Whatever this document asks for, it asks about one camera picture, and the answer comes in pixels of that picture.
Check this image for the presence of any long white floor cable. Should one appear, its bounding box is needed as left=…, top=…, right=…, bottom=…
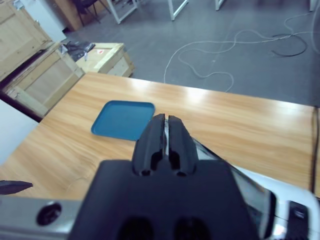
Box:
left=163, top=11, right=320, bottom=93

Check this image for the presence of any brown wooden cabinet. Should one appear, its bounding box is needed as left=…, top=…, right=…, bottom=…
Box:
left=47, top=0, right=85, bottom=32

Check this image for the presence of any white capsule coffee machine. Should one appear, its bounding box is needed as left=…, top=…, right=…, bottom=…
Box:
left=224, top=166, right=320, bottom=240

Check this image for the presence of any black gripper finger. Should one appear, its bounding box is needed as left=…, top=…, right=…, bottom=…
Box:
left=131, top=113, right=166, bottom=176
left=0, top=179, right=34, bottom=196
left=168, top=114, right=199, bottom=177

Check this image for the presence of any wooden crate with frame bars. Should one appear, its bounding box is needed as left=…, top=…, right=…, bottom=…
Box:
left=0, top=42, right=86, bottom=124

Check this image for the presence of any blue plastic tray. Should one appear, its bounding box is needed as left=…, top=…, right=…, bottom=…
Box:
left=90, top=100, right=156, bottom=141

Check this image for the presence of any black chair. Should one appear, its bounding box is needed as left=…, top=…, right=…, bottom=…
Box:
left=74, top=0, right=107, bottom=26

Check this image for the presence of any black floor cable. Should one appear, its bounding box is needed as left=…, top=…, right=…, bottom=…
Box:
left=270, top=32, right=308, bottom=57

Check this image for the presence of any black plastic bag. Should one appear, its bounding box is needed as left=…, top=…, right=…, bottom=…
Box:
left=59, top=40, right=96, bottom=61

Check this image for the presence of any tall wooden crate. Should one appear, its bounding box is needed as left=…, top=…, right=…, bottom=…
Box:
left=0, top=0, right=55, bottom=79

